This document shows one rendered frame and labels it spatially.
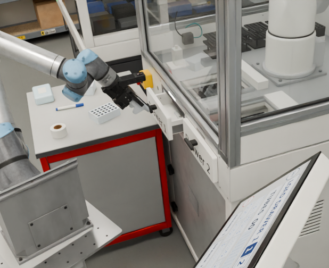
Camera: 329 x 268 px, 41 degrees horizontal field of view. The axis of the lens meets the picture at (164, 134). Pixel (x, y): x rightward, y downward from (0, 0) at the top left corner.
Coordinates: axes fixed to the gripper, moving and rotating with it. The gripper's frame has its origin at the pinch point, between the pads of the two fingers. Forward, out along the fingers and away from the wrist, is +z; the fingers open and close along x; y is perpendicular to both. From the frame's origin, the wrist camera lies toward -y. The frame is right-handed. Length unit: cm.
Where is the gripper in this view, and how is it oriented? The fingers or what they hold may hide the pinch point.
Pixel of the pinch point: (146, 106)
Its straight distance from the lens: 183.1
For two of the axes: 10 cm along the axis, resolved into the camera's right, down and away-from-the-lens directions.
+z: 6.1, 5.4, 5.7
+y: -7.2, 6.8, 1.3
